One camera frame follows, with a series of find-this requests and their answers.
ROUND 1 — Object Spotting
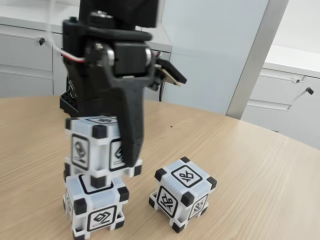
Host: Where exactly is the grey metal column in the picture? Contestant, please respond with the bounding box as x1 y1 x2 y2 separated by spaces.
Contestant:
225 0 291 121

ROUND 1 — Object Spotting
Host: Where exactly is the white drawer cabinet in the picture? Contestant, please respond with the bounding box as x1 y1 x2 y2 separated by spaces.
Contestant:
246 44 320 149

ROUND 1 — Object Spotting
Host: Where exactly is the white cube crossed loop symbol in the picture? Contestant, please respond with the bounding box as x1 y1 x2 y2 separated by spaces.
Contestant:
148 156 218 235

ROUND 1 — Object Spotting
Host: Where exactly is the gripper camera circuit board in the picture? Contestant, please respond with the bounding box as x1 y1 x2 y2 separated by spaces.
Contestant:
149 58 188 89

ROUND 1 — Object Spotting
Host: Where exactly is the white cube zigzag symbol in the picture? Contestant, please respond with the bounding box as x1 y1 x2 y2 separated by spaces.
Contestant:
64 115 144 179

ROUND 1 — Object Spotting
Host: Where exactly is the black camera cable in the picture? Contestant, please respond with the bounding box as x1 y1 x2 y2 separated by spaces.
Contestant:
158 82 166 102

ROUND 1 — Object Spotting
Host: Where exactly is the white cube layered diamond symbol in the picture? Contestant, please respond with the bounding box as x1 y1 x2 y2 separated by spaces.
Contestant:
62 173 130 238

